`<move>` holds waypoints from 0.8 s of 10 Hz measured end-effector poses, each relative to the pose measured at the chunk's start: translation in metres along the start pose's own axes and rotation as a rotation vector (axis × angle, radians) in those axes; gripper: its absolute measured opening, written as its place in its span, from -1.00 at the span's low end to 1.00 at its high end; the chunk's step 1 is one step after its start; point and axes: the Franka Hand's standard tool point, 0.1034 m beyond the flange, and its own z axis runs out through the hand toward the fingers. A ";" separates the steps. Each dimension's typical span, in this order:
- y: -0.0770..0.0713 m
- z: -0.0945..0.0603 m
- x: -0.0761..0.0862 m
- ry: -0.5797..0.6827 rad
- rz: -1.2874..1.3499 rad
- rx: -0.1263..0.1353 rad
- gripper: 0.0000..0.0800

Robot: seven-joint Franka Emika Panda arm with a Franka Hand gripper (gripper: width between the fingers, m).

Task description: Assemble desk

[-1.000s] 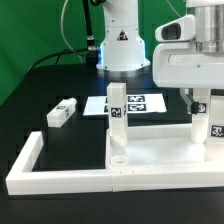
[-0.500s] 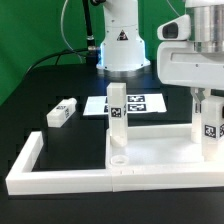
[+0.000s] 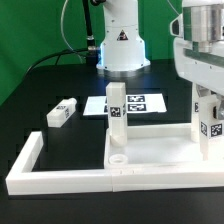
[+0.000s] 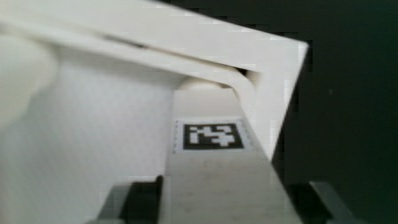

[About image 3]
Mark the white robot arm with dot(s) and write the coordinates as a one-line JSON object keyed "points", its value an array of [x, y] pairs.
{"points": [[198, 45]]}

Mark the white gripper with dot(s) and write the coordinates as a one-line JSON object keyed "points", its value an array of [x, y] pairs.
{"points": [[204, 69]]}

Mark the white U-shaped frame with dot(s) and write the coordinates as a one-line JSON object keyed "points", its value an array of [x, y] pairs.
{"points": [[23, 180]]}

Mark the white desk top tray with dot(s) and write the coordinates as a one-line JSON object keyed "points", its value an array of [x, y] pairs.
{"points": [[159, 146]]}

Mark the AprilTag marker sheet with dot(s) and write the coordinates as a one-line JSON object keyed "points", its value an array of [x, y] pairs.
{"points": [[140, 103]]}

